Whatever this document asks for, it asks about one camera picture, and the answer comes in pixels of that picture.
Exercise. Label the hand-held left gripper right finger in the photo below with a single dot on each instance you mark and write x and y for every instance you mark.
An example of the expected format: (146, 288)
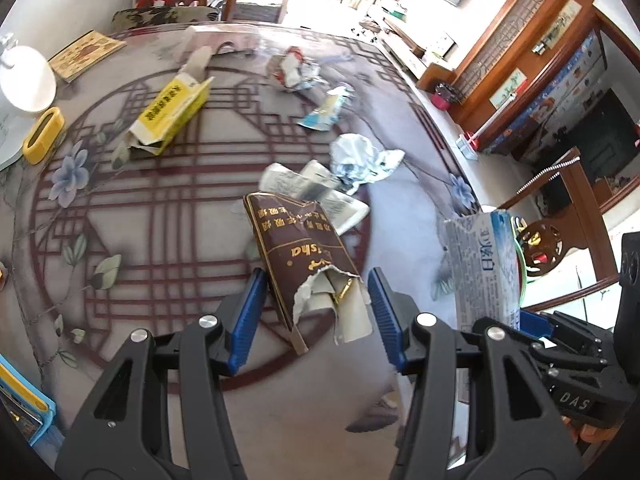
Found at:
(387, 320)

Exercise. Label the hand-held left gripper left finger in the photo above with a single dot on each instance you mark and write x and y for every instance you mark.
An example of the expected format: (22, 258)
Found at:
(245, 325)

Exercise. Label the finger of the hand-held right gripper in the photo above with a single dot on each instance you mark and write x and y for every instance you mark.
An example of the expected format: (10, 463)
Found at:
(537, 322)
(520, 337)

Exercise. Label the blue and white carton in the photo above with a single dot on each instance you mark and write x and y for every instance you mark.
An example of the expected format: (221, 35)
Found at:
(480, 270)

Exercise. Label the torn brown packet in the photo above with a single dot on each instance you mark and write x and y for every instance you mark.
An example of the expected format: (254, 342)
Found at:
(290, 245)

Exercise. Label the white leaflet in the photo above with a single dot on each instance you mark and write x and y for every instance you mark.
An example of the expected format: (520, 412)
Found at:
(300, 180)

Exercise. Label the light blue torn wrapper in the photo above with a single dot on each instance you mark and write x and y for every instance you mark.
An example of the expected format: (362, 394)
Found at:
(325, 110)

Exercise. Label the yellow medicine box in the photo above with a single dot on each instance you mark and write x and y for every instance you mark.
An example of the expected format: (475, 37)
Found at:
(170, 110)

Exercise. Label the printed wrapper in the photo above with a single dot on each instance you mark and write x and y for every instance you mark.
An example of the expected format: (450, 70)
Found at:
(295, 70)

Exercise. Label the pink snack box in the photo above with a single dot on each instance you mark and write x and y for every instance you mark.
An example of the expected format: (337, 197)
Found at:
(220, 40)

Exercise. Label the red bucket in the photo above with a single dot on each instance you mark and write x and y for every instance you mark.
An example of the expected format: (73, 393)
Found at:
(444, 100)

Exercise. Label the colourful cartoon door curtain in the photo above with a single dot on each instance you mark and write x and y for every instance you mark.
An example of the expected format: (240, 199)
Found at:
(565, 90)

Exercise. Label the framed flower picture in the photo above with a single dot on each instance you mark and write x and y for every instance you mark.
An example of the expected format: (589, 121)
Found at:
(510, 87)

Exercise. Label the wooden television cabinet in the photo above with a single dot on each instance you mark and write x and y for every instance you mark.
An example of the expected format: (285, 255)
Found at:
(415, 60)

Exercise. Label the yellow plastic holder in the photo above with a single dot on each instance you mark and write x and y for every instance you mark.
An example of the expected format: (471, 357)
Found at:
(42, 135)

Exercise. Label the framed tangram picture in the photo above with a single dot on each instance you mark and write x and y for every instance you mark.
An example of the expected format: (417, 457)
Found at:
(444, 44)

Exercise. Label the round rolling stool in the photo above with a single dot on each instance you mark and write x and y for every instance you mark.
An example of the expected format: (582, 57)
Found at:
(369, 30)

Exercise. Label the yellow patterned box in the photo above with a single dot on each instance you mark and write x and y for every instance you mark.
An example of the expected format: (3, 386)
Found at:
(85, 55)

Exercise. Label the floral seat cushion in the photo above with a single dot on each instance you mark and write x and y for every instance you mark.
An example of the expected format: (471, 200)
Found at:
(160, 17)

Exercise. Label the white desk lamp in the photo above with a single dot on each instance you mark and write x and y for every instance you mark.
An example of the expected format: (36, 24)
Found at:
(27, 80)

